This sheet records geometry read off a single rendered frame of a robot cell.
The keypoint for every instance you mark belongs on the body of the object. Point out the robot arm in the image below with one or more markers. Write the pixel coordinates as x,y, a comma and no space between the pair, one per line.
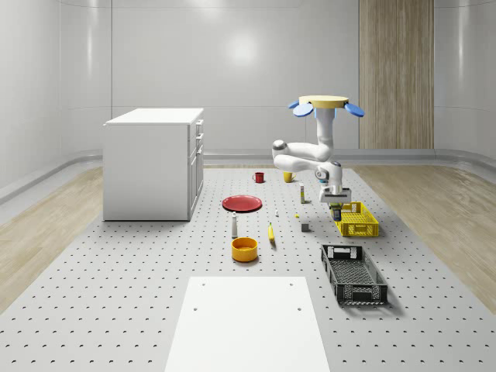
302,153

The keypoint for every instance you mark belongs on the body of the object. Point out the white board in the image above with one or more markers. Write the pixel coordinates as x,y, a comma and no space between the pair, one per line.
248,325

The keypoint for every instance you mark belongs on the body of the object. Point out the dark grey basket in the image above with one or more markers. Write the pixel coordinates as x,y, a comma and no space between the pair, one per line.
360,292

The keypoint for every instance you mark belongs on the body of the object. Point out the flat-sided can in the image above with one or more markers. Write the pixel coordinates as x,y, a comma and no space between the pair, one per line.
336,215

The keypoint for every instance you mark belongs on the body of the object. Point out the white cabinet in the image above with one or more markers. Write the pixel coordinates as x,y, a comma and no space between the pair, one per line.
147,170

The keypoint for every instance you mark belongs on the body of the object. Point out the yellow basket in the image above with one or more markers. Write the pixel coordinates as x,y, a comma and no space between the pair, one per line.
358,228

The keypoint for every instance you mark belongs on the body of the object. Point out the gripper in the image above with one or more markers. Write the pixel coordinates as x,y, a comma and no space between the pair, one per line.
335,195

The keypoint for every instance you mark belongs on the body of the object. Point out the white and yellow box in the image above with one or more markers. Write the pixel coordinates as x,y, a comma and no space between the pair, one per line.
302,193

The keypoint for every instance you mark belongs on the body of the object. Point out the grey cube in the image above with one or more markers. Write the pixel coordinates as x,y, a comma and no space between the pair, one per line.
305,227

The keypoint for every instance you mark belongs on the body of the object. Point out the yellow mug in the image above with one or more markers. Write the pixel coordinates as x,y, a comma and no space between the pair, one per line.
287,177

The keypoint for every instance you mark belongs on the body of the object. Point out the small white bottle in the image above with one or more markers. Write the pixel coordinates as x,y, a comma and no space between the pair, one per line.
234,226

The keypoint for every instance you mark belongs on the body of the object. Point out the red mug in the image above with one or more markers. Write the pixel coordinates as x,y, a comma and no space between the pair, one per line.
259,178

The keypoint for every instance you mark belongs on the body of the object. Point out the red plate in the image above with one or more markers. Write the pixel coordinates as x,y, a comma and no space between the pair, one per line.
242,203

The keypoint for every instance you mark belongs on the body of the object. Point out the yellow bowl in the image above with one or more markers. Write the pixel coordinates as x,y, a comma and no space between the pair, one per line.
244,252

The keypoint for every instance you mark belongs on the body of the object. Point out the banana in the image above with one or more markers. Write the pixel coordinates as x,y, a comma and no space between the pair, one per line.
271,232

